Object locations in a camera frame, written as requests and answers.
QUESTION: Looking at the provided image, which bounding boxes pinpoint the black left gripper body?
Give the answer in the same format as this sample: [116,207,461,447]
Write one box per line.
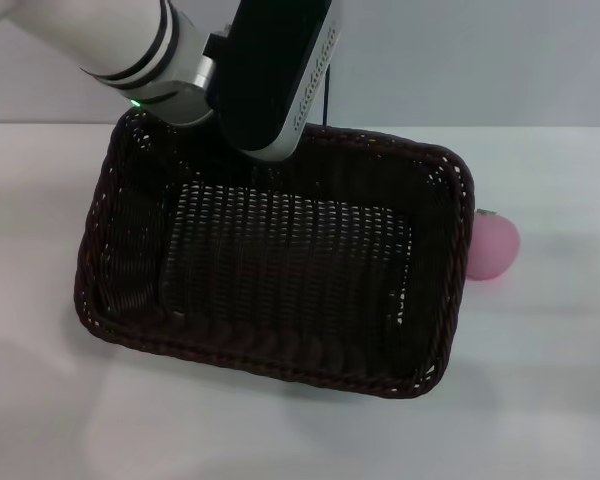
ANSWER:
[212,0,343,164]

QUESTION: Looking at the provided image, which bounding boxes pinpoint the dark brown woven basket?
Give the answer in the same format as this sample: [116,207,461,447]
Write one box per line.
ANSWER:
[72,107,476,401]

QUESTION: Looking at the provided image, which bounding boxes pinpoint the pink peach toy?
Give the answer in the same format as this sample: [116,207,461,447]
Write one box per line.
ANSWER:
[467,207,522,281]

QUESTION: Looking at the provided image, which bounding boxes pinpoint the thin black vertical cable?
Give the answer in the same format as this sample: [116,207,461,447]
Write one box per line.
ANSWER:
[321,62,334,127]

